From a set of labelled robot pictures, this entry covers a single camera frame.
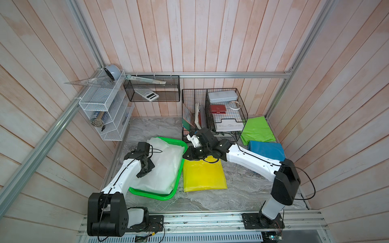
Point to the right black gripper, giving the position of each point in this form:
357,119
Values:
191,151

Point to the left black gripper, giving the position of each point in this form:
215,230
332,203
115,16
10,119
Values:
151,166

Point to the white translucent raincoat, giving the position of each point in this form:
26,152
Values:
164,170

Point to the green plastic basket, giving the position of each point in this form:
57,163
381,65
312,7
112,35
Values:
179,176

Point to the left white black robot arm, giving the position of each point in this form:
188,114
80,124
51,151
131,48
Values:
108,215

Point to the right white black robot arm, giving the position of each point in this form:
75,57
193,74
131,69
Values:
282,174

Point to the yellow folded raincoat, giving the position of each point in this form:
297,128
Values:
202,175

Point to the light green folded raincoat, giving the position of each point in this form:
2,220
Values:
257,129

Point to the blue folded raincoat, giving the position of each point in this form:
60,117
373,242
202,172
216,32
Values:
267,149

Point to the red wallet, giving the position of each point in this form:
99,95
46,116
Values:
218,109

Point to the white tape roll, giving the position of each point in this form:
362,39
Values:
235,105

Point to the grey pencil case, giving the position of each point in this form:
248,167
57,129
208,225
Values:
222,96

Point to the rolled silver bundle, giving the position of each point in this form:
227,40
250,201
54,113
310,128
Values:
97,119

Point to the white calculator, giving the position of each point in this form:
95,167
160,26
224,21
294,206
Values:
147,94

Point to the clear triangle ruler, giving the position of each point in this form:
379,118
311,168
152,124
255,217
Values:
99,82

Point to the black wire tray stack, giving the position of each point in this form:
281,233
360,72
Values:
239,115

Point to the black wire file organizer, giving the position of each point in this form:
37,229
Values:
189,99

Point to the white wire wall shelf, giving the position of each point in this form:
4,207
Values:
116,105

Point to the black mesh wall basket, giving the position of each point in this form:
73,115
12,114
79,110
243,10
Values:
167,87

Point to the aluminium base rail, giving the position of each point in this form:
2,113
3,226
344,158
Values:
291,226

